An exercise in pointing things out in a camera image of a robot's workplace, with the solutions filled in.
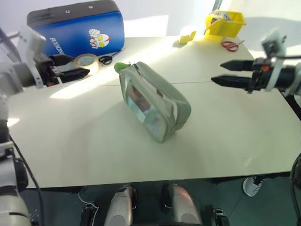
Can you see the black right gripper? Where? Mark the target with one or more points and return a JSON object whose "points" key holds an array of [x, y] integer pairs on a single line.
{"points": [[259, 75]]}

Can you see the red scissors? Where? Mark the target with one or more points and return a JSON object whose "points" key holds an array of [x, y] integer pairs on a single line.
{"points": [[231, 46]]}

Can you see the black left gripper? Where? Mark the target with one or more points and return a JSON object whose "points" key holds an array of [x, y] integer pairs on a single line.
{"points": [[45, 68]]}

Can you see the silver right robot leg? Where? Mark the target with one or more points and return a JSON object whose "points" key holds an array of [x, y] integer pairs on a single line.
{"points": [[182, 207]]}

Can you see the white sneaker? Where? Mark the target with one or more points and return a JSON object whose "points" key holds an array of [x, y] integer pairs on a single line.
{"points": [[252, 187]]}

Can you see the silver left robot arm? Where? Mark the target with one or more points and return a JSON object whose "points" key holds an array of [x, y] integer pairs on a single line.
{"points": [[14, 75]]}

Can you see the blue padded case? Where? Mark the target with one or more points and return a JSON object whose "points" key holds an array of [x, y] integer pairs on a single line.
{"points": [[75, 28]]}

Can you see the green zipper pull tab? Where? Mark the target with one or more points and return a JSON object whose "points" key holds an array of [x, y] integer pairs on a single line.
{"points": [[119, 66]]}

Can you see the silver robot leg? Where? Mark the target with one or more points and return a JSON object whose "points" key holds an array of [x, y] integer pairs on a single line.
{"points": [[182, 207], [121, 207]]}

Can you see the card stack in bin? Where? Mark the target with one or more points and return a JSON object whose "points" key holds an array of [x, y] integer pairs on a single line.
{"points": [[219, 15]]}

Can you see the silver left robot leg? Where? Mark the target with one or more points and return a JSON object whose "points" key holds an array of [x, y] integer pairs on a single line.
{"points": [[121, 207]]}

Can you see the black scissors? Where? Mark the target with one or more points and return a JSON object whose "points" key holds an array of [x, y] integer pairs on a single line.
{"points": [[105, 59]]}

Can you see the yellow plastic bin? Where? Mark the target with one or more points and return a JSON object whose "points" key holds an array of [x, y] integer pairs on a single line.
{"points": [[223, 27]]}

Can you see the grey-green zipper pouch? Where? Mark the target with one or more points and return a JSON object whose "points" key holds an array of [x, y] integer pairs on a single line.
{"points": [[160, 101]]}

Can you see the small yellow plastic bracket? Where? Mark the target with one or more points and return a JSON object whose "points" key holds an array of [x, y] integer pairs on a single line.
{"points": [[185, 38]]}

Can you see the brown packing tape roll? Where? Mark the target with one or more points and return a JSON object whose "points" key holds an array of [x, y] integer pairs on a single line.
{"points": [[92, 61]]}

